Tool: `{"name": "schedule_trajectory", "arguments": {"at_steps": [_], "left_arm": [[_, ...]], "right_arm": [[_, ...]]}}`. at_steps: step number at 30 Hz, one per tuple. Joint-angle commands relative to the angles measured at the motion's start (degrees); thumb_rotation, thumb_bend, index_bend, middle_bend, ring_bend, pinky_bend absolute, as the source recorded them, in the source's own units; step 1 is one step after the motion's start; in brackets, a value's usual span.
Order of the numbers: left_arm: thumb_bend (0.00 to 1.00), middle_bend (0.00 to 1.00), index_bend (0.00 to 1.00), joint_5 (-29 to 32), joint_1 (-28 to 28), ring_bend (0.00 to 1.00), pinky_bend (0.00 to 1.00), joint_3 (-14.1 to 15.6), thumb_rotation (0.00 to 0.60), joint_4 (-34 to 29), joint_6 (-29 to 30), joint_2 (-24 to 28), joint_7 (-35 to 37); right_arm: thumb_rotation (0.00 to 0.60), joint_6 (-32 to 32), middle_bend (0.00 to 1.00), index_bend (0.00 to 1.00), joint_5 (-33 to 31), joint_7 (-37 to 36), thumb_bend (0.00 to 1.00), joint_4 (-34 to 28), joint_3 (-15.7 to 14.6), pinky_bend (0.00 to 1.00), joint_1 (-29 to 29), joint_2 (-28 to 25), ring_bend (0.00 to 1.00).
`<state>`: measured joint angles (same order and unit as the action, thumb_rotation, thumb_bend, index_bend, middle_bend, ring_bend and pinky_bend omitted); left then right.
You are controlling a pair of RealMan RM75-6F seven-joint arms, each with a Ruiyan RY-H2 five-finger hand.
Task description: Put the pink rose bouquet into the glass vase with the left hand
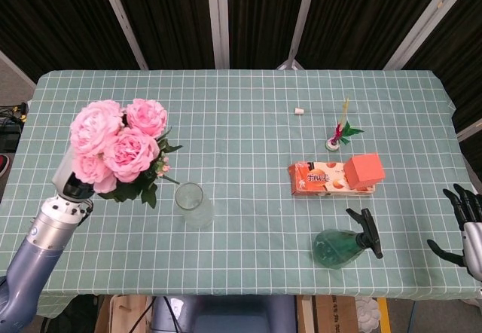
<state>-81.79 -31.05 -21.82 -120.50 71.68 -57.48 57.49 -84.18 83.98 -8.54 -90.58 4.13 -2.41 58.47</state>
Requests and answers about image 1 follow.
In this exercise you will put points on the right robot hand silver-black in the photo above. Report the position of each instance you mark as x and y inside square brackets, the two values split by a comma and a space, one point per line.
[473, 242]

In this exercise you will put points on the left robot hand silver-black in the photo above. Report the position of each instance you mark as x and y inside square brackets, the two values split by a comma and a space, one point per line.
[64, 176]

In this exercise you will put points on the pink artificial flower bouquet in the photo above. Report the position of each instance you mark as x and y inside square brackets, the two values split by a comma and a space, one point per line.
[126, 152]

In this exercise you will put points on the left robot arm blue-silver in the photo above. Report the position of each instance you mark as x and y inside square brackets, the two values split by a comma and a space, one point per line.
[41, 242]

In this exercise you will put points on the clear textured glass vase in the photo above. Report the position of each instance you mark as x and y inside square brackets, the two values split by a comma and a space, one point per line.
[196, 210]

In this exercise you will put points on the red shoe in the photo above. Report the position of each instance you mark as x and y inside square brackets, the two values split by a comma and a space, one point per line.
[3, 165]

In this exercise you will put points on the orange foam cube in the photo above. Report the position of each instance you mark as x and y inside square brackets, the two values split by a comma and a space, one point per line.
[365, 171]

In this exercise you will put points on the green plastic spray bottle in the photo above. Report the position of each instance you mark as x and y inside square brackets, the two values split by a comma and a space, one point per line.
[335, 250]

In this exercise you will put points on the brown cardboard box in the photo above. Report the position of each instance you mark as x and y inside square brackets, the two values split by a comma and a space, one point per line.
[331, 314]
[124, 314]

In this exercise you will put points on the orange snack carton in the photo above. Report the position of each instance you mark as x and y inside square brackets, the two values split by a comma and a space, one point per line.
[316, 180]

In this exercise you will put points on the green checked tablecloth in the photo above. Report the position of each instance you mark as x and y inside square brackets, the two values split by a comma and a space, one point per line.
[248, 148]

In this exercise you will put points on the blue-grey robot torso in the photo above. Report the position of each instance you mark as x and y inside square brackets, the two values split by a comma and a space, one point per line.
[226, 316]

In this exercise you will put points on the white partition frame post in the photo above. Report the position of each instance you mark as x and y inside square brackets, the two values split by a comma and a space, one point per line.
[299, 20]
[425, 24]
[218, 20]
[122, 20]

